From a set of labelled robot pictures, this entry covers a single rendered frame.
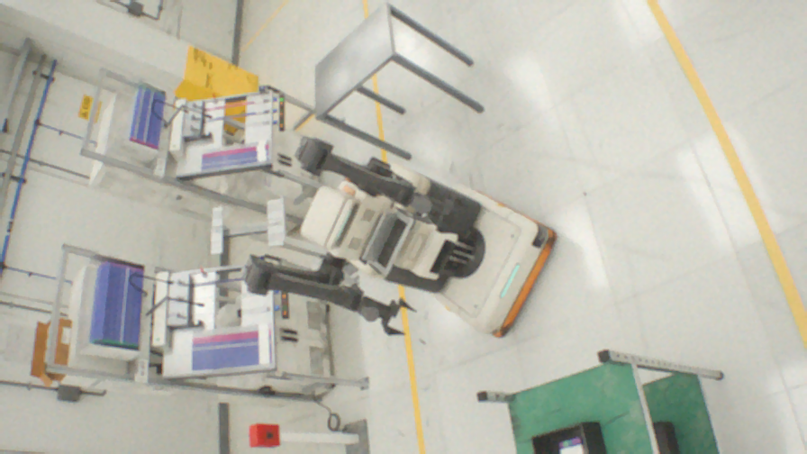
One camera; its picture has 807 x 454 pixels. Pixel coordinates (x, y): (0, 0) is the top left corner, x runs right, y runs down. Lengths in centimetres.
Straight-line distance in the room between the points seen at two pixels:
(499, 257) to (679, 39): 145
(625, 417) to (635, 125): 172
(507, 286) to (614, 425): 130
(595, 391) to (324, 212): 112
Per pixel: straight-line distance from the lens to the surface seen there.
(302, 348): 396
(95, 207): 560
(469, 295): 293
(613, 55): 328
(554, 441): 178
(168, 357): 367
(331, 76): 360
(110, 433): 500
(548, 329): 295
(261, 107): 440
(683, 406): 226
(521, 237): 280
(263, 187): 433
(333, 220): 209
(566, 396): 177
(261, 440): 342
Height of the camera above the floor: 248
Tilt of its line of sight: 41 degrees down
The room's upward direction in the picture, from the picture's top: 71 degrees counter-clockwise
